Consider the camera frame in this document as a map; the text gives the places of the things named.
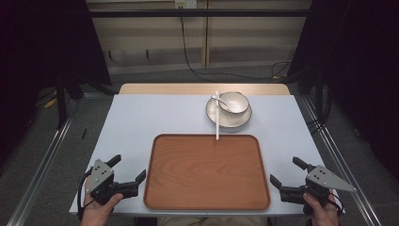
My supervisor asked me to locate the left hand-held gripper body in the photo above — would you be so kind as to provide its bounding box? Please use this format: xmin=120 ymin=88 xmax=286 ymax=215
xmin=85 ymin=158 xmax=126 ymax=205

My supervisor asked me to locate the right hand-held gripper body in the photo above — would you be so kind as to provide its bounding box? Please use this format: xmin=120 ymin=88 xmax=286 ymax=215
xmin=300 ymin=164 xmax=358 ymax=203

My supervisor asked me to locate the brown wooden tray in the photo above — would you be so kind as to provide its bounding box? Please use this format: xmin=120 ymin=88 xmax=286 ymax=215
xmin=143 ymin=133 xmax=272 ymax=212

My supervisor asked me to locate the white round plate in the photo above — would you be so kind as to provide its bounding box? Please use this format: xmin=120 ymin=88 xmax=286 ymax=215
xmin=205 ymin=93 xmax=253 ymax=129

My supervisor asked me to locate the white bowl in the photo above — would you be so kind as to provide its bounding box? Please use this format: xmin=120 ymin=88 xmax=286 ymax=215
xmin=217 ymin=90 xmax=250 ymax=115

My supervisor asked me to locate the white ceramic spoon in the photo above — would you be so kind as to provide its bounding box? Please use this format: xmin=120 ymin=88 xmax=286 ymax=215
xmin=210 ymin=93 xmax=234 ymax=113

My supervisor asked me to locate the person's right hand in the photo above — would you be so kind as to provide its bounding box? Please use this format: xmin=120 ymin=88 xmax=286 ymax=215
xmin=302 ymin=188 xmax=342 ymax=226

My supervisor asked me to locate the person's left hand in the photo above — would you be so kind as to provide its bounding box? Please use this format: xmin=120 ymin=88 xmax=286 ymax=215
xmin=80 ymin=180 xmax=124 ymax=226

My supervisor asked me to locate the black metal stand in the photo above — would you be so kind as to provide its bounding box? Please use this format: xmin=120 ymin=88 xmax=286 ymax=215
xmin=55 ymin=73 xmax=69 ymax=130

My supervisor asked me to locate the black curtain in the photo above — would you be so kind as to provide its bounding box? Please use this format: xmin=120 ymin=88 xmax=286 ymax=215
xmin=0 ymin=0 xmax=112 ymax=164
xmin=286 ymin=0 xmax=399 ymax=177

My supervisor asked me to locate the black horizontal bar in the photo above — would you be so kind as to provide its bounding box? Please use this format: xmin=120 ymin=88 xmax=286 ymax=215
xmin=88 ymin=8 xmax=311 ymax=18

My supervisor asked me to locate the left hand-held gripper black cable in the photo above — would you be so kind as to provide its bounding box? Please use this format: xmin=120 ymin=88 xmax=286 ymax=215
xmin=76 ymin=168 xmax=95 ymax=220

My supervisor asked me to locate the hand-held gripper black cable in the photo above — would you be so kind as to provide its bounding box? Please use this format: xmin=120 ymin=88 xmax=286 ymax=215
xmin=76 ymin=168 xmax=95 ymax=220
xmin=331 ymin=193 xmax=345 ymax=218

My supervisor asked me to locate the right hand-held gripper black cable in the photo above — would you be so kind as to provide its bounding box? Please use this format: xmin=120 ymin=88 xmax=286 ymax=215
xmin=331 ymin=193 xmax=345 ymax=218

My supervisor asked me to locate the metal floor rail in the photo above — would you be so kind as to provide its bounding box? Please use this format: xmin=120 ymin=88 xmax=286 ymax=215
xmin=6 ymin=93 xmax=83 ymax=226
xmin=302 ymin=97 xmax=382 ymax=226

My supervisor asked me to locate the long black floor cable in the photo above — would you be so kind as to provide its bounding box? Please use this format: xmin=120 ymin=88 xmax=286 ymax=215
xmin=179 ymin=8 xmax=293 ymax=83

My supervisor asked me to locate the white wall socket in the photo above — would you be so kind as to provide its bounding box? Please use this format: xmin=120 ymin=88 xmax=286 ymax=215
xmin=174 ymin=0 xmax=198 ymax=8

